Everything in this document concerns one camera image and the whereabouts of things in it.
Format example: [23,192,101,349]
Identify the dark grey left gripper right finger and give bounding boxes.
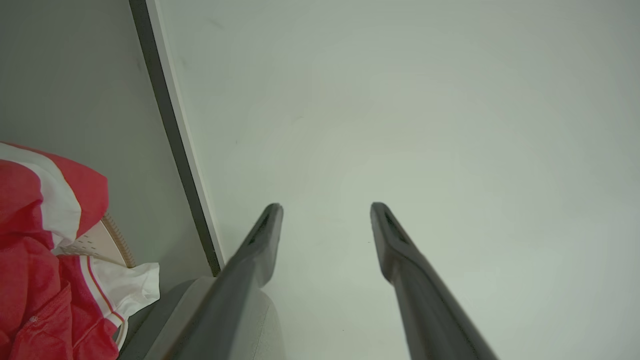
[370,202,501,360]

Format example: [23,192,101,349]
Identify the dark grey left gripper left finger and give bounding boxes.
[165,203,284,360]

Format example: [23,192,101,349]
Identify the red white striped-cuff jersey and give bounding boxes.
[0,235,161,360]

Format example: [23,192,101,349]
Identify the red shorts with white band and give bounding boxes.
[0,142,109,249]

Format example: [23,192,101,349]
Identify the beige perforated laundry basket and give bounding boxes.
[52,212,137,351]

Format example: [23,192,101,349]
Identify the black and white baseboard strip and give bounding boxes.
[128,0,227,277]

